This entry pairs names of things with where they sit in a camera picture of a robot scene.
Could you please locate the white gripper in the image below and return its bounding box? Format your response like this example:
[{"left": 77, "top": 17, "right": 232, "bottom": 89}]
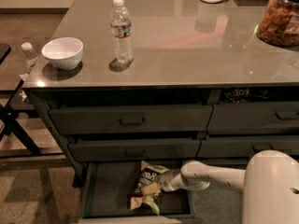
[{"left": 157, "top": 169, "right": 183, "bottom": 192}]

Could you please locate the brown chip bag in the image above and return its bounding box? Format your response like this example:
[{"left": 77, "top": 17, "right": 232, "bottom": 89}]
[{"left": 130, "top": 161, "right": 168, "bottom": 215}]

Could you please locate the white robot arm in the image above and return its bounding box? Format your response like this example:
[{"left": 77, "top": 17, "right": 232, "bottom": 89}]
[{"left": 157, "top": 150, "right": 299, "bottom": 224}]

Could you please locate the middle right drawer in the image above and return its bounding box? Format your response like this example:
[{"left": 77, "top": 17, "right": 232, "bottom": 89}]
[{"left": 197, "top": 135, "right": 299, "bottom": 159}]

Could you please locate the open bottom left drawer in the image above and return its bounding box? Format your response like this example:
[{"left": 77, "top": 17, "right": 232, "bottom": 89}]
[{"left": 78, "top": 160, "right": 195, "bottom": 224}]

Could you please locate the top left drawer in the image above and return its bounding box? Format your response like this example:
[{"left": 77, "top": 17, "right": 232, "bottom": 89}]
[{"left": 49, "top": 104, "right": 212, "bottom": 134}]

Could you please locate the middle left drawer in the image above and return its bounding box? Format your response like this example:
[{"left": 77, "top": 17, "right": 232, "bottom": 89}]
[{"left": 68, "top": 138, "right": 200, "bottom": 161}]

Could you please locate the dark snack bag in drawer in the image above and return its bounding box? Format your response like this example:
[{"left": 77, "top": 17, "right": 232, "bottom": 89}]
[{"left": 223, "top": 88, "right": 269, "bottom": 103}]

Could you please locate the clear plastic water bottle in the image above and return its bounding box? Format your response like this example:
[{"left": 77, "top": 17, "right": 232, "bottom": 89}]
[{"left": 110, "top": 0, "right": 134, "bottom": 63}]

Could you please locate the white ceramic bowl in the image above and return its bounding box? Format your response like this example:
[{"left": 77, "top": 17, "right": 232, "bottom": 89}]
[{"left": 42, "top": 37, "right": 83, "bottom": 70}]

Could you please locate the small bottle on side table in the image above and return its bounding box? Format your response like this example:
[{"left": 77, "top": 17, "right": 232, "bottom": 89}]
[{"left": 21, "top": 42, "right": 38, "bottom": 68}]

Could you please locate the clear snack jar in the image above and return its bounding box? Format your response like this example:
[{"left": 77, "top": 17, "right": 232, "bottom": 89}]
[{"left": 256, "top": 0, "right": 299, "bottom": 47}]

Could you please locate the black side table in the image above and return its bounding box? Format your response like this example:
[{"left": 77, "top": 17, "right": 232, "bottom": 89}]
[{"left": 0, "top": 42, "right": 64, "bottom": 159}]

